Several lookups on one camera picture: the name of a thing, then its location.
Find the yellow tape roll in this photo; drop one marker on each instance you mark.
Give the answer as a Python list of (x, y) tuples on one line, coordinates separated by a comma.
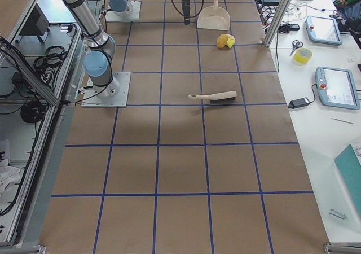
[(302, 56)]

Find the white hand brush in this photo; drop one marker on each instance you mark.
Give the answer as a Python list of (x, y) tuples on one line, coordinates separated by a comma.
[(216, 98)]

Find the green board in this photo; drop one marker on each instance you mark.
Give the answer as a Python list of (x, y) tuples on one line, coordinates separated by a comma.
[(348, 165)]

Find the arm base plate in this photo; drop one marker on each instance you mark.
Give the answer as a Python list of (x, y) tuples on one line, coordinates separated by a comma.
[(115, 95), (123, 11)]

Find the white cloth rag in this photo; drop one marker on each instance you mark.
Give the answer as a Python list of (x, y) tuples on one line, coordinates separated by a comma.
[(10, 175)]

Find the black handled scissors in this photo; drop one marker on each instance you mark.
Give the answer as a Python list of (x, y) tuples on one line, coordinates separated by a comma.
[(296, 44)]

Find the yellow sponge piece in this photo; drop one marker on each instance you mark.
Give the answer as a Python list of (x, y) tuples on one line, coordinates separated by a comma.
[(230, 41)]

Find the teach pendant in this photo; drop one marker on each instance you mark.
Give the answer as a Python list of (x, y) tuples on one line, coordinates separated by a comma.
[(336, 88), (323, 30)]

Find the teach pendant far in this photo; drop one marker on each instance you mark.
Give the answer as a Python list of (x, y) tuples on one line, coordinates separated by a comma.
[(323, 30)]

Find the black power adapter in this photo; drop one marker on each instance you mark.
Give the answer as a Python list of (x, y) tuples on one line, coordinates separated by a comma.
[(299, 103)]

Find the beige plastic dustpan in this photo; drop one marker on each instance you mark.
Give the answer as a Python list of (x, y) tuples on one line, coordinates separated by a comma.
[(214, 17)]

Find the teach pendant near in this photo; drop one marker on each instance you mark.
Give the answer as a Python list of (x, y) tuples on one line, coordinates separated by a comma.
[(336, 88)]

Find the brown toy potato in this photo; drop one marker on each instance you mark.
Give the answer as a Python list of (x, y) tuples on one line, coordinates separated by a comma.
[(222, 41)]

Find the aluminium frame post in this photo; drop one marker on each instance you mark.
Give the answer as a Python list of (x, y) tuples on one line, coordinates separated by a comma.
[(273, 29)]

